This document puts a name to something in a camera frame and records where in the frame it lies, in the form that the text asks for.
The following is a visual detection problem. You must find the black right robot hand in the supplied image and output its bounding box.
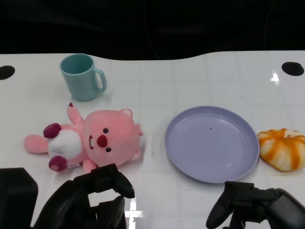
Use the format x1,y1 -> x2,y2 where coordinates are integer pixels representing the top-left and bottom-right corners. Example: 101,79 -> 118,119
206,180 -> 305,229

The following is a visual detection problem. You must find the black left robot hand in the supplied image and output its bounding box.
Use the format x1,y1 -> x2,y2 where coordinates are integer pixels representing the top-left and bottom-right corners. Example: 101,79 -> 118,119
32,163 -> 135,229

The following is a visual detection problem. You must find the pink plush beaver doll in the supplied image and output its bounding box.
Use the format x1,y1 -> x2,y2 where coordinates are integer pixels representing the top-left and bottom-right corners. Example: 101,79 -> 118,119
23,102 -> 145,173

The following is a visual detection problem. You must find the lavender plastic plate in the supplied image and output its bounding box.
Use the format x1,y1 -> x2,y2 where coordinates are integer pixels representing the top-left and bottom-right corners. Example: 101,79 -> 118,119
164,105 -> 260,184

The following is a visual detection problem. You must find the orange white striped bun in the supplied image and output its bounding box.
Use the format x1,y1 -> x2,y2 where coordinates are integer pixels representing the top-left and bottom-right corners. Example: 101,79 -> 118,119
256,128 -> 305,171

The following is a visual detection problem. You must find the teal plastic mug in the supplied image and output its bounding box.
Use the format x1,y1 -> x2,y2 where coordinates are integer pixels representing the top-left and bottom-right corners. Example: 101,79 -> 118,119
59,53 -> 107,102

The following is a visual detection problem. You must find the black table grommet hole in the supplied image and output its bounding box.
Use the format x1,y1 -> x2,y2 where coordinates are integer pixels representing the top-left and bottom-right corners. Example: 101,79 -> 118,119
281,62 -> 305,76
0,65 -> 16,81

